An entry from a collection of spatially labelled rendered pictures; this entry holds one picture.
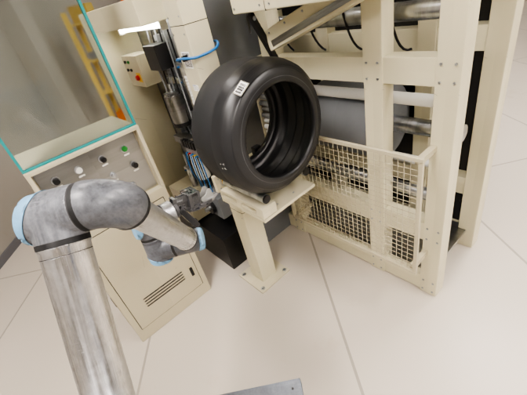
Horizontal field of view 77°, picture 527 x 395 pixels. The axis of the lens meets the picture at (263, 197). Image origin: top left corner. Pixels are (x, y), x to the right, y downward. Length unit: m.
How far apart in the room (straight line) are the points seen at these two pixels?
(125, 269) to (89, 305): 1.22
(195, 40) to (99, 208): 1.05
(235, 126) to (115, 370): 0.87
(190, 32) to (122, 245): 1.16
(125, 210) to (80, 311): 0.24
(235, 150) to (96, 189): 0.65
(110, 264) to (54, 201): 1.23
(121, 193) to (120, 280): 1.33
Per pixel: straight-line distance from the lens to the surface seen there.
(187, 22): 1.64
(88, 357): 0.89
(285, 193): 1.73
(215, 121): 1.32
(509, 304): 2.34
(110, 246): 1.98
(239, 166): 1.34
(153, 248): 1.33
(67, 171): 1.84
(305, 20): 1.62
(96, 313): 0.87
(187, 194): 1.36
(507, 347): 2.17
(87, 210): 0.80
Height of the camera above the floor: 1.76
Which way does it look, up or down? 33 degrees down
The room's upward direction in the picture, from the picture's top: 14 degrees counter-clockwise
